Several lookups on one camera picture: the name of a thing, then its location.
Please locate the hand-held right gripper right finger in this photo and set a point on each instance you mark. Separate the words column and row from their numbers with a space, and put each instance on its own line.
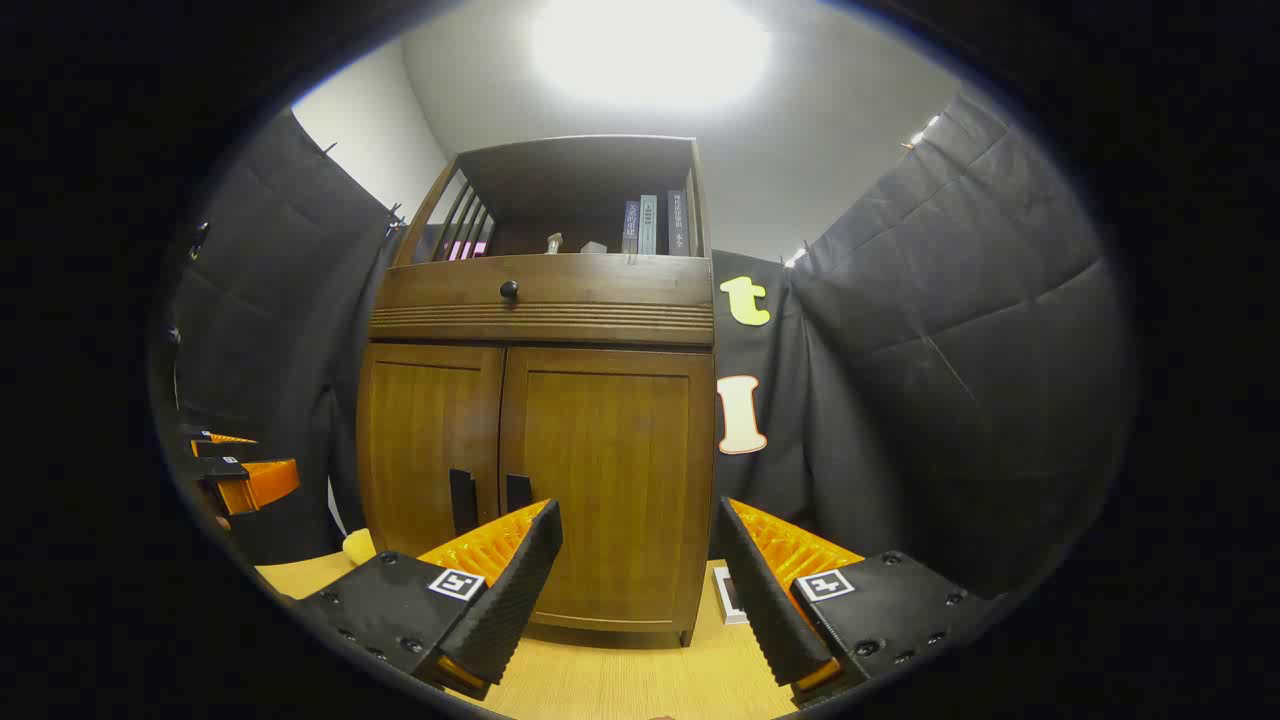
column 770, row 600

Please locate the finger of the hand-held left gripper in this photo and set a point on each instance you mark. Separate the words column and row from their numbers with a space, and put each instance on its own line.
column 222, row 437
column 262, row 482

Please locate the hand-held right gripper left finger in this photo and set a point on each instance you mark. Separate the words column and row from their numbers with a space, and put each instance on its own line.
column 515, row 600

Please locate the wooden cabinet door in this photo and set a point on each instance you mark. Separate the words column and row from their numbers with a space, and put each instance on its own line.
column 610, row 450
column 425, row 440

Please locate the wooden double-door shoe cabinet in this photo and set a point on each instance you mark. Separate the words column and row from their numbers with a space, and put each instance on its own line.
column 540, row 328

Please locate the white book with dark cover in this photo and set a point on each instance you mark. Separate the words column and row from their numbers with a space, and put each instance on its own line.
column 728, row 598

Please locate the small yellow object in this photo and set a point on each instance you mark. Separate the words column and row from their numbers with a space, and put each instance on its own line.
column 359, row 547

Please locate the black backdrop cloth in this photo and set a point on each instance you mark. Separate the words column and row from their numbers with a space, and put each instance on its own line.
column 950, row 350

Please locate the dark grey upright book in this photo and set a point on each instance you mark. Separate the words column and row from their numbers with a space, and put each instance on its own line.
column 630, row 228

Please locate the light grey upright book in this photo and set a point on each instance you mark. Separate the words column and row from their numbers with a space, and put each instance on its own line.
column 648, row 225

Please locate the ceiling light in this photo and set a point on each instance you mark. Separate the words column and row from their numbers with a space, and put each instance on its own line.
column 650, row 50

